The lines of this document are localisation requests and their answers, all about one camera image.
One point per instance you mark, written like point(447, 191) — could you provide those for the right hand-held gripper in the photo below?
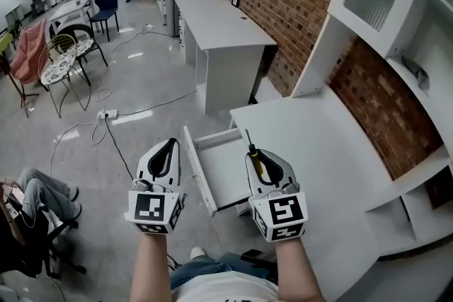
point(283, 214)

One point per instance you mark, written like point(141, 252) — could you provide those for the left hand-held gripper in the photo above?
point(148, 209)

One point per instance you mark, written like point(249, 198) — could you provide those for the black and yellow screwdriver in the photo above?
point(255, 157)

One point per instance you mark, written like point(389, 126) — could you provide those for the white drawer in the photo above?
point(216, 166)

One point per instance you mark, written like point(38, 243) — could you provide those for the person's left forearm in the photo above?
point(150, 268)

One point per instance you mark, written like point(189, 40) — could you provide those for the person's right forearm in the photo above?
point(297, 272)

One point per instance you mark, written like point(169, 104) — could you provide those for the white desk with hutch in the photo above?
point(318, 152)

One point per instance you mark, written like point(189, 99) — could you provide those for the person's white shoe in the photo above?
point(197, 252)

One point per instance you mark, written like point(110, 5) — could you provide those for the person's blue jeans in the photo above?
point(212, 267)

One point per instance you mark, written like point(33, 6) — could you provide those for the person's white shirt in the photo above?
point(226, 288)

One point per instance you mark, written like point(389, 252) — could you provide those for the small white power strip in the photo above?
point(148, 26)

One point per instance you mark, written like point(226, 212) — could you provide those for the black chair with floral cushion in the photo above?
point(85, 44)

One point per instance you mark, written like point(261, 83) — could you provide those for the black office chair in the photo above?
point(39, 244)

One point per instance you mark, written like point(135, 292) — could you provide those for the plain white desk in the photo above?
point(219, 24)

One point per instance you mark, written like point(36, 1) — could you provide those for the blue chair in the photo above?
point(106, 3)

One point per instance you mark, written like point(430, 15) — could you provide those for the pink cloth on stand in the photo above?
point(28, 53)

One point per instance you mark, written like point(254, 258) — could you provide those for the grey crumpled cloth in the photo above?
point(417, 72)

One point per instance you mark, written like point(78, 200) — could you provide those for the white table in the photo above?
point(70, 8)

